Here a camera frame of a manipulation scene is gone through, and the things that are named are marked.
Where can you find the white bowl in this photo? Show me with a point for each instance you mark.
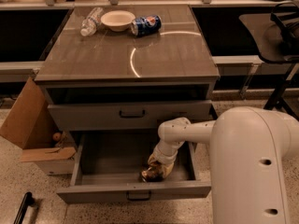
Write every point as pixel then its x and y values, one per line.
pixel 118 20

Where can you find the blue pepsi can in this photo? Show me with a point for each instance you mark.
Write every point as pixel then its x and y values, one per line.
pixel 146 25

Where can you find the black drawer handle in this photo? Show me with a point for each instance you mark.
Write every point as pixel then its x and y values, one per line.
pixel 132 114
pixel 138 196

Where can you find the black bar on floor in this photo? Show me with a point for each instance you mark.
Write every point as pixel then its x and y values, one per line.
pixel 28 200

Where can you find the black lower drawer handle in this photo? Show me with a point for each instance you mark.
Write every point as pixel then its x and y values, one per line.
pixel 138 196

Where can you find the clear plastic water bottle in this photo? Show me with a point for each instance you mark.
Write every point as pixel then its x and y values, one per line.
pixel 92 22

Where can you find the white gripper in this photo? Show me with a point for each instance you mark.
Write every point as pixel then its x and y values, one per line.
pixel 163 156

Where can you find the small orange ball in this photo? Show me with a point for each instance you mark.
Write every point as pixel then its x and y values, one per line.
pixel 57 137

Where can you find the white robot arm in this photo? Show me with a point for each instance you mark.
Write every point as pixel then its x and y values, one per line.
pixel 246 149

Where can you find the closed grey upper drawer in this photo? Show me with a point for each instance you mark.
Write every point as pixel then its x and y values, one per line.
pixel 92 117

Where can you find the open grey lower drawer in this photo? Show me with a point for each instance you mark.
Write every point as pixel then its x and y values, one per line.
pixel 108 164

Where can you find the black upper drawer handle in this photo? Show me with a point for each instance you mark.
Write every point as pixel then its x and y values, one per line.
pixel 132 114

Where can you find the grey drawer cabinet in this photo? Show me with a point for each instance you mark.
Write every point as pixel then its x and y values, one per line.
pixel 171 65

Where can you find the black chair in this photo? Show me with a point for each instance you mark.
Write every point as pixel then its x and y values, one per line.
pixel 275 35

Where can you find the orange soda can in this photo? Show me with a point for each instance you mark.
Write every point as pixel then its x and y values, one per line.
pixel 153 173

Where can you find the brown cardboard box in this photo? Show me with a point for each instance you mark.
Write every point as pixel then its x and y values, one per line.
pixel 30 127

